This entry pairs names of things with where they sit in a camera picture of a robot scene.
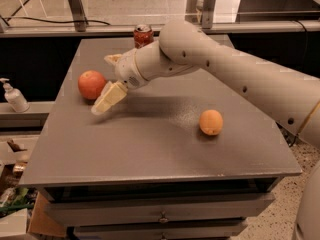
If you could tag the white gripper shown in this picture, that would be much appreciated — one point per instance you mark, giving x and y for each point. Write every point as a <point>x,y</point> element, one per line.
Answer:
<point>126,71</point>

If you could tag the red apple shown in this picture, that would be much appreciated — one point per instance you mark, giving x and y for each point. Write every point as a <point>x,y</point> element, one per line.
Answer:
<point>91,84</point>

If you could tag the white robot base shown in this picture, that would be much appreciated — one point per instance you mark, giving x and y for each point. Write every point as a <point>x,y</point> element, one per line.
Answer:
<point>307,223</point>

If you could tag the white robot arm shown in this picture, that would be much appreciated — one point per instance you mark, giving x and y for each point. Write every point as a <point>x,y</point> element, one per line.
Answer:
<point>289,97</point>

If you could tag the red soda can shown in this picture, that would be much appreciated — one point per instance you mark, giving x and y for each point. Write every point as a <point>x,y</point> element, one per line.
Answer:
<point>143,35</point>

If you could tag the white pump bottle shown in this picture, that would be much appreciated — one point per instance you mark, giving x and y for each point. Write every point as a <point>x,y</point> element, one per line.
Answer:
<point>14,97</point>

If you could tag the orange fruit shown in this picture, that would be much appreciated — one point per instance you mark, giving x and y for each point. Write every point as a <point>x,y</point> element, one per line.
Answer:
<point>211,122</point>

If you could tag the grey drawer cabinet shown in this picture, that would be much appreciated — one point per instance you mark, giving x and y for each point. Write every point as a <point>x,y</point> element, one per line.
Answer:
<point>110,177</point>

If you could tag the upper drawer knob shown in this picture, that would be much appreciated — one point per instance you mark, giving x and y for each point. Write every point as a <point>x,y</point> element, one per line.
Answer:
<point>163,219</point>

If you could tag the cardboard box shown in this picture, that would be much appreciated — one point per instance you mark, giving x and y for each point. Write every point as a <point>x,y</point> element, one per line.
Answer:
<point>41,223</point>

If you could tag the white box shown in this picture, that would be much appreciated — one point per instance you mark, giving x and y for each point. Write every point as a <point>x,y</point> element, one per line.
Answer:
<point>14,226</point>

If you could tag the left metal railing post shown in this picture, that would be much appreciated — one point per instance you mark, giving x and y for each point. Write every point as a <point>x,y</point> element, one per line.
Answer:
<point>78,15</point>

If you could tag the metal railing post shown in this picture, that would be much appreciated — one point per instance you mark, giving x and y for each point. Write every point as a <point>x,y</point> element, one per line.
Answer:
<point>207,13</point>
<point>78,15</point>

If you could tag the right metal railing post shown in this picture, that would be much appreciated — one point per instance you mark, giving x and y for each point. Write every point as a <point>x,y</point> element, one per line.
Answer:
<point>207,13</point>

